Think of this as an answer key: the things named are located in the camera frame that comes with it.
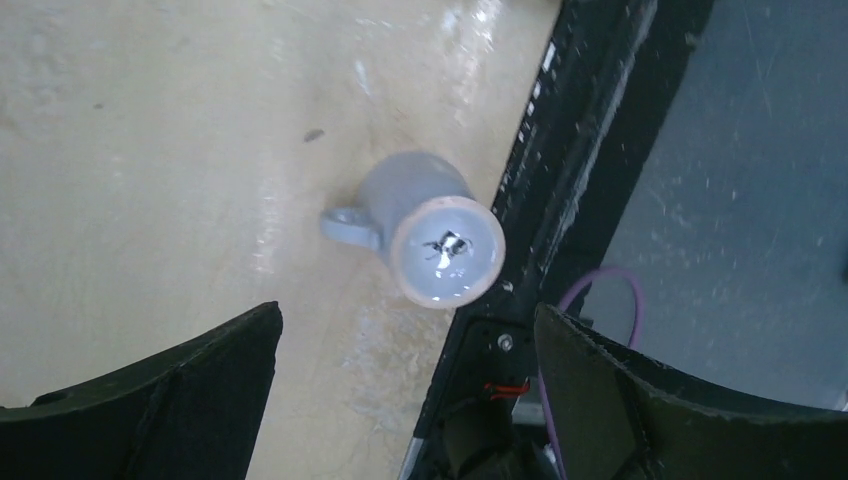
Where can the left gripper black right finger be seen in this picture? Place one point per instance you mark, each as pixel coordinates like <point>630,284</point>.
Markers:
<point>614,413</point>

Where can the light grey mug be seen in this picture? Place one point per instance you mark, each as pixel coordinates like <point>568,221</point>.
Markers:
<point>444,249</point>

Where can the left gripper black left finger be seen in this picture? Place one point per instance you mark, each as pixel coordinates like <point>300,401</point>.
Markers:
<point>192,411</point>

